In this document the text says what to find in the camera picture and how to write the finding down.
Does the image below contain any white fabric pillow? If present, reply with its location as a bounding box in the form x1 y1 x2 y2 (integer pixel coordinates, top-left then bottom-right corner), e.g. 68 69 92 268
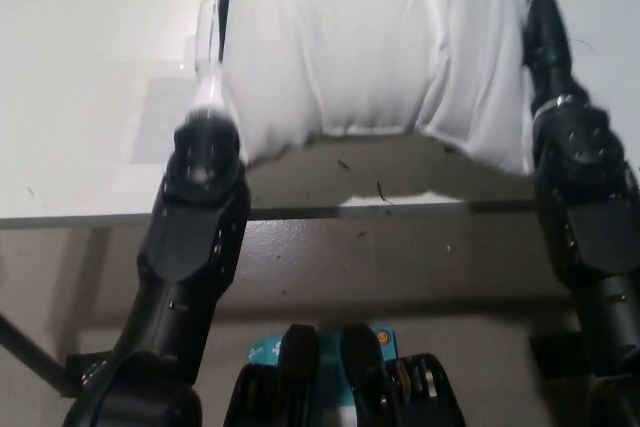
218 0 540 177

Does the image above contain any black metal table leg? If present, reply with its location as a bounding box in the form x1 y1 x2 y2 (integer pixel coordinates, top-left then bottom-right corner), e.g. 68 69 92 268
0 309 76 398

